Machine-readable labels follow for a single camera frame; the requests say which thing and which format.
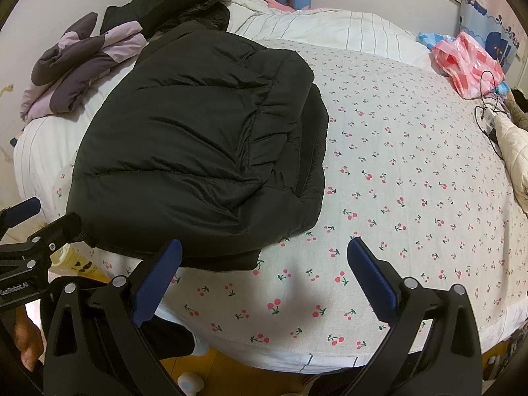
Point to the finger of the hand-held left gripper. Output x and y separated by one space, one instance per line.
57 229
22 211

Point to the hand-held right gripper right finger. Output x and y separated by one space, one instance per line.
371 276

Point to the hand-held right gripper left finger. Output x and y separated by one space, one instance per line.
159 280

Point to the black puffer jacket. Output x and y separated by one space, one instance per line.
185 132

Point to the person's left hand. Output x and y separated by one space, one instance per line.
29 342

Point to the yellow printed packet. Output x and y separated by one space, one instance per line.
78 262

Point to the person's black trouser leg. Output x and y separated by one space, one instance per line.
169 338

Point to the white round object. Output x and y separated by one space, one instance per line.
192 382

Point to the purple patchwork jacket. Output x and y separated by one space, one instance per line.
74 74

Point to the white power strip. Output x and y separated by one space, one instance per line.
490 119

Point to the brown fuzzy cloth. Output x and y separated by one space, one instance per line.
519 111

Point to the pink plastic bag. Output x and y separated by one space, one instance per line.
466 66

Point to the black hooded jacket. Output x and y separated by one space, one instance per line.
173 4

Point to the striped white duvet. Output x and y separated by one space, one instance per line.
330 24

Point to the pink and blue curtain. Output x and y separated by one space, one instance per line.
495 41

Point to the pink cloth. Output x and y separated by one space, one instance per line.
276 3

